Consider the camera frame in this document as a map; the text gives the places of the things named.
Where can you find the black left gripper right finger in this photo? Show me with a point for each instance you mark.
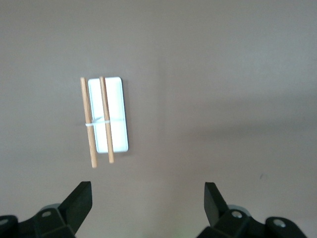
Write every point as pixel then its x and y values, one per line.
pixel 232 223

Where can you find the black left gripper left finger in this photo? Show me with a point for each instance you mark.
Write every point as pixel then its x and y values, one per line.
pixel 49 223

